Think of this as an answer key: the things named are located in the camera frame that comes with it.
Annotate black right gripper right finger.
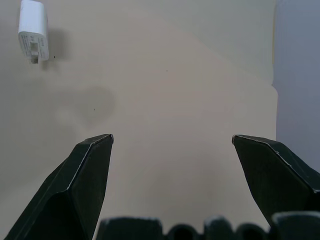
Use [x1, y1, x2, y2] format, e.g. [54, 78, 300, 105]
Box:
[231, 134, 320, 230]

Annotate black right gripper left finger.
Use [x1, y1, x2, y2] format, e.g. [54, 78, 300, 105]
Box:
[4, 133, 115, 240]

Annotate white plug adapter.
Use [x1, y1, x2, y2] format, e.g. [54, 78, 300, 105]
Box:
[17, 0, 49, 65]

